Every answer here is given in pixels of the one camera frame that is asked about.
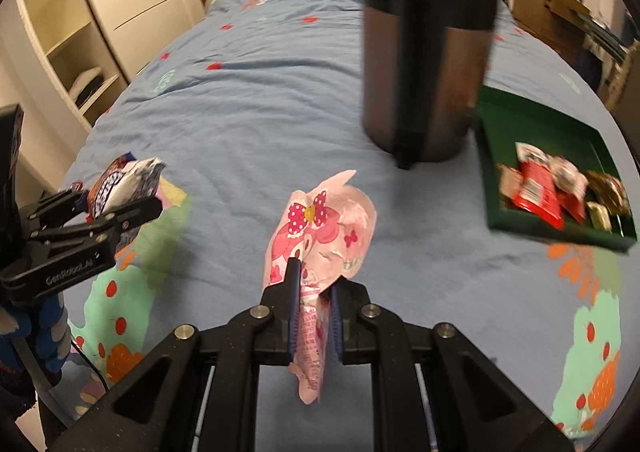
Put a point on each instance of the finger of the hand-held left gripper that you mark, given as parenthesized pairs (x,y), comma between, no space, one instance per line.
(55,209)
(110,229)

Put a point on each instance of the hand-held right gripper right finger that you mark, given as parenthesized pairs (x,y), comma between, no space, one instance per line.
(335,327)

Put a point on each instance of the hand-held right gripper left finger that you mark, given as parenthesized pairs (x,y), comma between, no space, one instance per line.
(294,322)

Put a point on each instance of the dark and white snack packet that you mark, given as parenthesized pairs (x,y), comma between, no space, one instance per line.
(125,182)

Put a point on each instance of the pink cartoon snack packet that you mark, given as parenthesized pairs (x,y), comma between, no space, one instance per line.
(320,227)

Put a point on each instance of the long red and white packet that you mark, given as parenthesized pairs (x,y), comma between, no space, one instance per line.
(537,187)

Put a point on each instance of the red snack packet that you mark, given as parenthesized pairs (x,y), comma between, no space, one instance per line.
(574,209)

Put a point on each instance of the clear candy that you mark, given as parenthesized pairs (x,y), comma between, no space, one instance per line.
(570,176)

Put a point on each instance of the beige candy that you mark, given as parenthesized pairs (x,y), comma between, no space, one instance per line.
(600,218)

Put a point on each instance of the green tray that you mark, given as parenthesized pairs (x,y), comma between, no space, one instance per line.
(540,116)

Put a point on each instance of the brown snack packet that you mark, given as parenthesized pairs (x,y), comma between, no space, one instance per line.
(609,189)

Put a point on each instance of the person's left hand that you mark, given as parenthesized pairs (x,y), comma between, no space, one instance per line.
(42,337)

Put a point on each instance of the folded clothes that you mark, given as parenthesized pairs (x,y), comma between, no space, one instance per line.
(87,85)

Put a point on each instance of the white open shelf unit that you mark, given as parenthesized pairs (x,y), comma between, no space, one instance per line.
(45,21)

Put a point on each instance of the dark steel kettle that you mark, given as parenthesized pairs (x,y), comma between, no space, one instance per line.
(425,56)

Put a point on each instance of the wooden cabinet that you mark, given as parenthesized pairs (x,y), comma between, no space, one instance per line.
(547,14)

